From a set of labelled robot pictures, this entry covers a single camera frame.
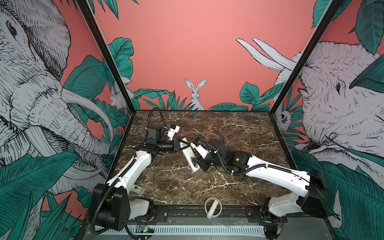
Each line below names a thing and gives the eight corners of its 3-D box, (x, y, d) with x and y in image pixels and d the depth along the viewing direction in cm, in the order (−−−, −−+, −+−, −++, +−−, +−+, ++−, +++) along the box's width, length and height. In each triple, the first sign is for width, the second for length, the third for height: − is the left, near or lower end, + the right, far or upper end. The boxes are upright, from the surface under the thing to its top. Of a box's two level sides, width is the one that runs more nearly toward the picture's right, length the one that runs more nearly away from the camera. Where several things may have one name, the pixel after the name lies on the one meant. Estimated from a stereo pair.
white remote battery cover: (133, 191, 83) (131, 189, 80) (136, 186, 85) (134, 184, 81) (143, 194, 82) (140, 192, 79) (145, 189, 84) (143, 187, 80)
